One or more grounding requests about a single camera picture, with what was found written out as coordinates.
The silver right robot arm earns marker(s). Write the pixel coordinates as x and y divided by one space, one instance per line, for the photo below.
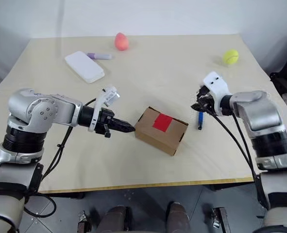
259 114

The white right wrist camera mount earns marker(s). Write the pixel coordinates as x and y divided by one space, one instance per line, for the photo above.
216 85

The purple marker pen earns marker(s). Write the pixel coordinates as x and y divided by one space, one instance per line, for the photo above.
100 56

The metal clamp bracket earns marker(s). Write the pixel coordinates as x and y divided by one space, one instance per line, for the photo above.
83 222
219 218

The pink peach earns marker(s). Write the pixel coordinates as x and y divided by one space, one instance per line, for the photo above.
121 42

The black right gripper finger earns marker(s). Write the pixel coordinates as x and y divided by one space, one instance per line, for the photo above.
201 97
199 107

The white rectangular plastic case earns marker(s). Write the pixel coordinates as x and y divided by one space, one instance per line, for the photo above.
84 66

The black table frame bracket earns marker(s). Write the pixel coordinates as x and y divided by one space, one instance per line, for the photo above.
75 194

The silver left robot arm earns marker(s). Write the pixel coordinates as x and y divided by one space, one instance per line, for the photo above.
41 109

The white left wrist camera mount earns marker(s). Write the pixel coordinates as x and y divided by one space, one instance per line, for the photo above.
109 95

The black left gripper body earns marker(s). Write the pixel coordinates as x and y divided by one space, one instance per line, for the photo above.
104 121

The yellow tennis ball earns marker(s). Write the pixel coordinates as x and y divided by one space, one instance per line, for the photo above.
230 57

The black chair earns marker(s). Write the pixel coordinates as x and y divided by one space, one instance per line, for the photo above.
284 82

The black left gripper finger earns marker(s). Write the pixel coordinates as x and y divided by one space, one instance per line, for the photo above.
122 123
123 129

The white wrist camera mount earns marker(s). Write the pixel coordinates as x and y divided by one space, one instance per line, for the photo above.
216 85
109 95

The blue pen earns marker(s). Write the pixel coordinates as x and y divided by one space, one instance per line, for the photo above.
200 120

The dark brown rounded shape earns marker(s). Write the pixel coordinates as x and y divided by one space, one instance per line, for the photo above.
115 219
178 217

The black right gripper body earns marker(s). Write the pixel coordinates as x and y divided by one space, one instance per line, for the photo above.
210 102

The cardboard box with red tape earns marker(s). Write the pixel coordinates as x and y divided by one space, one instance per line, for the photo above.
157 138

